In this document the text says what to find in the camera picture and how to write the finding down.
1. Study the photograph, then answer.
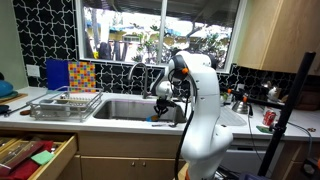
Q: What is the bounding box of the wooden base cabinet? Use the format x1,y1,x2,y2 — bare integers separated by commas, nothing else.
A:
56,131,188,180

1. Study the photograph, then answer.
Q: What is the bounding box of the red cloth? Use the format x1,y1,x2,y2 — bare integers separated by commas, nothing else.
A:
0,139,54,180

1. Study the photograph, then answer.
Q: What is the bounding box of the grey drying mat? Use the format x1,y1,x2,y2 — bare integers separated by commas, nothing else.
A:
218,105,248,127

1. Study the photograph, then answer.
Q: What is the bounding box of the wooden trivet board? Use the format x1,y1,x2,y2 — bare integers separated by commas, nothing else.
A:
0,93,29,105

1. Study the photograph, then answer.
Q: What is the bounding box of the white dishwasher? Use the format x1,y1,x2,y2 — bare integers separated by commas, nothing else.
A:
219,139,274,174

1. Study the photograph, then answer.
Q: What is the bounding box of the blue plastic bowl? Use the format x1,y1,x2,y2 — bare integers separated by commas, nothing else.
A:
145,115,161,123

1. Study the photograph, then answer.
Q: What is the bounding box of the metal wire dish rack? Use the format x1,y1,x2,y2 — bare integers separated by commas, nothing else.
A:
26,85,104,123

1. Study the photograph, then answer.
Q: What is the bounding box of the black camera stand pole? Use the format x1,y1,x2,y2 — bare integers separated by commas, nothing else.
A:
226,51,317,178

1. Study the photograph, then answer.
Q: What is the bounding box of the teal kettle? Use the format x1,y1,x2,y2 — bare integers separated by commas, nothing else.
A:
0,71,19,101

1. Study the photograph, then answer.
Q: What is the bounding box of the wooden wall cabinet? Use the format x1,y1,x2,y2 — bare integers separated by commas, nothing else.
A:
236,0,320,76

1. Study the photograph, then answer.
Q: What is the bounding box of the colourful mosaic board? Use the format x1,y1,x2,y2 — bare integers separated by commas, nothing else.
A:
67,61,97,94

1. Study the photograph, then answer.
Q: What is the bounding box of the black corrugated cable conduit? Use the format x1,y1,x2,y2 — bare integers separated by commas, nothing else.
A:
173,71,198,180

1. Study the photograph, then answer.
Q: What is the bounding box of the stainless steel sink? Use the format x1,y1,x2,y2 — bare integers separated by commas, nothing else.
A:
93,99,188,124

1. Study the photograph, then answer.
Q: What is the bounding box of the blue board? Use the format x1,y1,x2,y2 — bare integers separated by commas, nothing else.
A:
45,58,70,91

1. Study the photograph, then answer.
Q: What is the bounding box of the red soda can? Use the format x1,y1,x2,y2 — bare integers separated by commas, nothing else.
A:
262,109,278,127

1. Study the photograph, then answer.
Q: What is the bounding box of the green sponge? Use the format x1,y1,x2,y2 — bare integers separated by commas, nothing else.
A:
30,150,55,166

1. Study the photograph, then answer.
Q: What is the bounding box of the open wooden drawer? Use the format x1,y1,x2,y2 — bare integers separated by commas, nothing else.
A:
0,131,78,180

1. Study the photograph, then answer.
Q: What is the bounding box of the brushed steel faucet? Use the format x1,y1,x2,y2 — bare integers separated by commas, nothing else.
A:
127,62,153,100

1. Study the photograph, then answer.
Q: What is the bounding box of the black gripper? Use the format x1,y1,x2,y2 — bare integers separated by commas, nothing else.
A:
153,98,179,118

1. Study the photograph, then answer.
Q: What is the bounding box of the small steel kettle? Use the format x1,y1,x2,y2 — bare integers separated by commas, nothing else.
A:
231,99,251,115

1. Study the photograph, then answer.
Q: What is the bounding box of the large metal spoon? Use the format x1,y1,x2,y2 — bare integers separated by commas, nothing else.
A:
151,123,178,129

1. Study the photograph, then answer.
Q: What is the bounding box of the white framed window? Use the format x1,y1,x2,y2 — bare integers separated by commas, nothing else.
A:
74,0,248,74

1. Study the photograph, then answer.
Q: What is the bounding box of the white wall outlet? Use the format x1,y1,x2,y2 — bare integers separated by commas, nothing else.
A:
26,64,41,78

